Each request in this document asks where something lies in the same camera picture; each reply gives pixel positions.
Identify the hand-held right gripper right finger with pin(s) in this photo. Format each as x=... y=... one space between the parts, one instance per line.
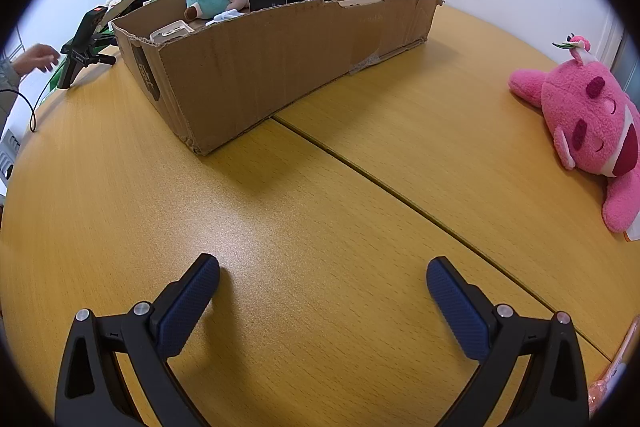
x=457 y=312

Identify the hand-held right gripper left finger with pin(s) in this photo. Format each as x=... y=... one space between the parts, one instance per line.
x=190 y=307

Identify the long cardboard box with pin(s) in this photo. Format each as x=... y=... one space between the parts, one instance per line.
x=240 y=77

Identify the white phone case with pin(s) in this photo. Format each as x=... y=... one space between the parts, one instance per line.
x=172 y=31

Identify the white plastic packet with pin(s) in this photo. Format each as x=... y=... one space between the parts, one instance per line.
x=227 y=15

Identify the another person's forearm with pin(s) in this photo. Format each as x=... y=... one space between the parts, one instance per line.
x=7 y=82

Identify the wooden desktop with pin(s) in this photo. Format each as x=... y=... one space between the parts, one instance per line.
x=300 y=217

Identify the pink packet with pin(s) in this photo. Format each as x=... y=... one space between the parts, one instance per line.
x=612 y=382

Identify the small orange white card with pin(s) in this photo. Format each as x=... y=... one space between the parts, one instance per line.
x=632 y=234

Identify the pink plush bear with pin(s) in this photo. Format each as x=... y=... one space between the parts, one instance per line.
x=585 y=107

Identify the black phone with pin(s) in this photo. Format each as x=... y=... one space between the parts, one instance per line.
x=87 y=27

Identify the glass door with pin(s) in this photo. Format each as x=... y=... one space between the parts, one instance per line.
x=625 y=57

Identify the white wall socket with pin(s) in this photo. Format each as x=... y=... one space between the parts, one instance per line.
x=7 y=152

